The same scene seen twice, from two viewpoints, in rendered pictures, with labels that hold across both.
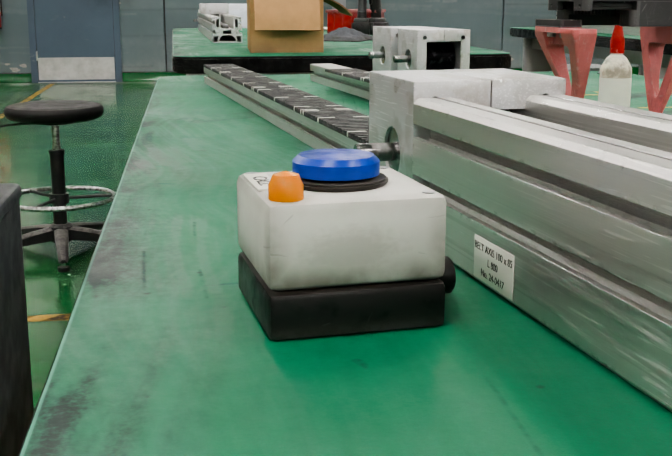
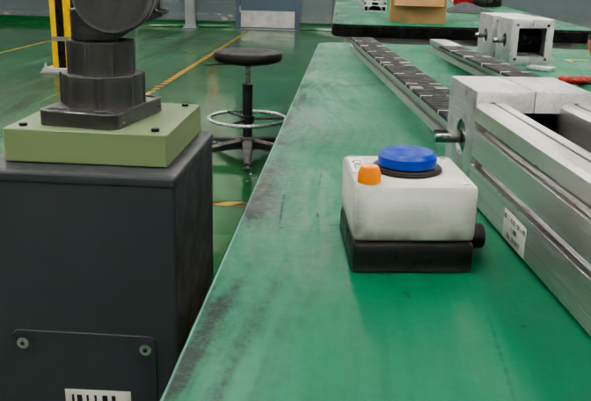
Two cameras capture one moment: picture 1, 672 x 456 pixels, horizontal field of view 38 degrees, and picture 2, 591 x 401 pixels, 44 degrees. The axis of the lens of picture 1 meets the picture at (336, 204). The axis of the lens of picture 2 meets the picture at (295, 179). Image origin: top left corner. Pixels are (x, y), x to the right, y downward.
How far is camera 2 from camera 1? 8 cm
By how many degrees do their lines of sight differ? 13
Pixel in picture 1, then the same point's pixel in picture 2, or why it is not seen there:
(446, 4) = not seen: outside the picture
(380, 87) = (456, 89)
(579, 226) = (565, 219)
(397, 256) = (441, 225)
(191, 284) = (310, 223)
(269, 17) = not seen: outside the picture
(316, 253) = (385, 219)
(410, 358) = (441, 295)
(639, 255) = not seen: outside the picture
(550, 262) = (547, 239)
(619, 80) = not seen: outside the picture
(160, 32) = not seen: outside the picture
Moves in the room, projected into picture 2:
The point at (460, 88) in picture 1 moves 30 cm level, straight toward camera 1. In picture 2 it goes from (511, 97) to (463, 197)
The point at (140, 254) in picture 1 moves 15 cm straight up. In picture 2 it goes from (281, 196) to (284, 19)
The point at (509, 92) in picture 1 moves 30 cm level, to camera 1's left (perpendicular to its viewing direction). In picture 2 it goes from (549, 101) to (209, 82)
